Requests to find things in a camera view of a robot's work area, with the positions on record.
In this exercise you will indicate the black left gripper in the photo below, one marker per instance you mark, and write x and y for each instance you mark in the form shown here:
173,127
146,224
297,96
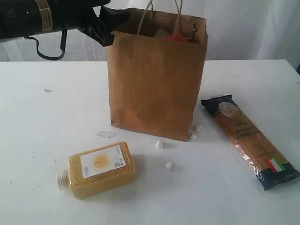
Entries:
94,19

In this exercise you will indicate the brown pouch with orange label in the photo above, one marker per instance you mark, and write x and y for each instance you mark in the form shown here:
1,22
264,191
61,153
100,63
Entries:
168,35

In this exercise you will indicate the yellow millet plastic bottle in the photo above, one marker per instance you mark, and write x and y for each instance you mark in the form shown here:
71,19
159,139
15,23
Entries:
98,170

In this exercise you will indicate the black covered left arm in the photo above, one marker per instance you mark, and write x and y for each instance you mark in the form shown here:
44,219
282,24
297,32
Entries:
24,18

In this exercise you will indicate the brown paper bag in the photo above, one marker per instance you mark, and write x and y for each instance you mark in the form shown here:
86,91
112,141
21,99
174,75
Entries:
154,84

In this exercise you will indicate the clear tape patch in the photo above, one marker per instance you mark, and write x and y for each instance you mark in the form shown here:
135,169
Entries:
106,134

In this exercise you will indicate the white putty lump centre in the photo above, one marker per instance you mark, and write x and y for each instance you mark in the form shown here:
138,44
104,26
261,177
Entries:
160,144

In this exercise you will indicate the white putty lump front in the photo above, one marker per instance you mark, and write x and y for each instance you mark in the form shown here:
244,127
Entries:
193,136

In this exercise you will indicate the white putty lump by carton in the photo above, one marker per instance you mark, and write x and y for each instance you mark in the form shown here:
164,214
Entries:
169,166

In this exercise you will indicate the spaghetti packet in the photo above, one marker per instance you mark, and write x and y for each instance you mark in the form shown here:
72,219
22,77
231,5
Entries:
265,160

